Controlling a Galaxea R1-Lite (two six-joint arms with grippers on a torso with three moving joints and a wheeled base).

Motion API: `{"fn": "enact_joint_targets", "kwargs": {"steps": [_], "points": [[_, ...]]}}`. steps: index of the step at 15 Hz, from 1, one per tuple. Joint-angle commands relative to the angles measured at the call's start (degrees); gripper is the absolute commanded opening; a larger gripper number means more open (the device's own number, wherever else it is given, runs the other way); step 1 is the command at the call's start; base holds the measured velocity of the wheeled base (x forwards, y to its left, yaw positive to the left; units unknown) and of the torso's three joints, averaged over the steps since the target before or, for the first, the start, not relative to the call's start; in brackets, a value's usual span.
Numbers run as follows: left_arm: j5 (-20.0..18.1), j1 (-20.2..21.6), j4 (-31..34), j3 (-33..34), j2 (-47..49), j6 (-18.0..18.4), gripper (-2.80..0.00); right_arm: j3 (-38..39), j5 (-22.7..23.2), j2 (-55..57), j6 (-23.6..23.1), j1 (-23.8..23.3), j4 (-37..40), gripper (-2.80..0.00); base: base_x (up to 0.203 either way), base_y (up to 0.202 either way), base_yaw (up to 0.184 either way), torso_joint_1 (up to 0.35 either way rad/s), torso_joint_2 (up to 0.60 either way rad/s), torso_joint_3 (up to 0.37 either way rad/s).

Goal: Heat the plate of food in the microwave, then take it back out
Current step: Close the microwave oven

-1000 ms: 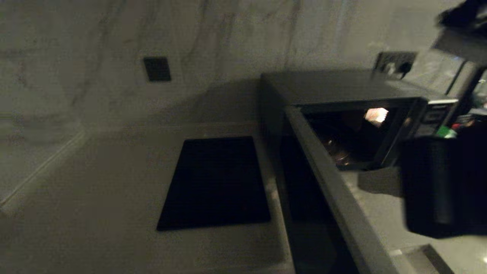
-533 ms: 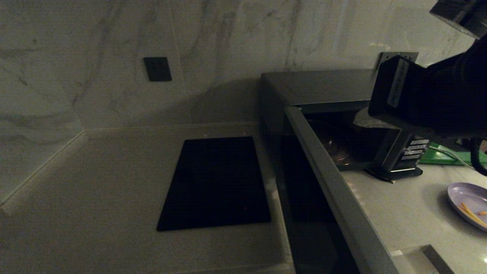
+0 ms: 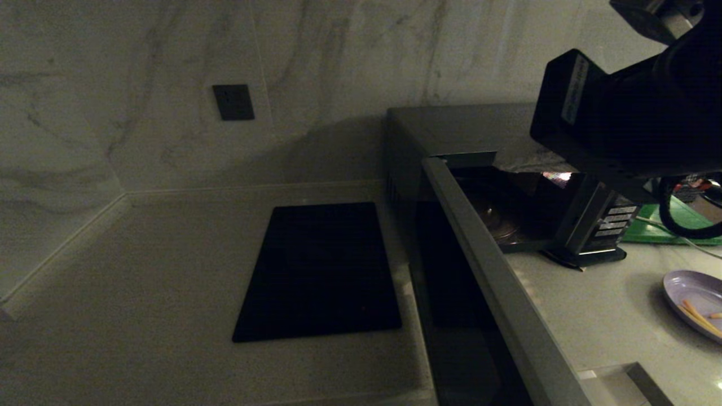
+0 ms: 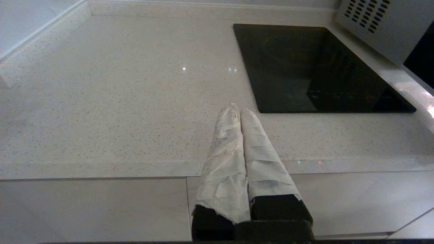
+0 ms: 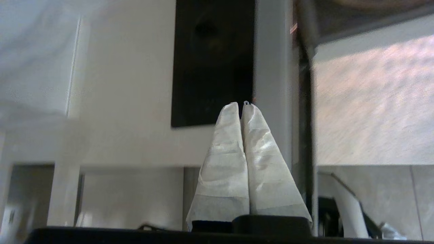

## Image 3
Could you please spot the black induction cooktop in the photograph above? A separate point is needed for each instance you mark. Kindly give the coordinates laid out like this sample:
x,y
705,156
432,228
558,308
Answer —
x,y
321,270

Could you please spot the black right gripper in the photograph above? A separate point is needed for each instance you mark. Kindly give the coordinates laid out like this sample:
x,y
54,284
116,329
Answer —
x,y
620,118

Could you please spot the dark single wall socket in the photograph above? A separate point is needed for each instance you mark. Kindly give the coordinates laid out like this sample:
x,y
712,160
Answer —
x,y
233,102

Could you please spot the green cutting board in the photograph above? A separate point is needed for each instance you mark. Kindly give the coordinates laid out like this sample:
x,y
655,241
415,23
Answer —
x,y
648,231

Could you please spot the metal shopping cart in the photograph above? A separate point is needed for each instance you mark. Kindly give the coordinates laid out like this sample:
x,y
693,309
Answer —
x,y
696,186

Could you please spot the purple plate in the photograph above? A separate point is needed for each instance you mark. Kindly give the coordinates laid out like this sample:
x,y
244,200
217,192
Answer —
x,y
685,287

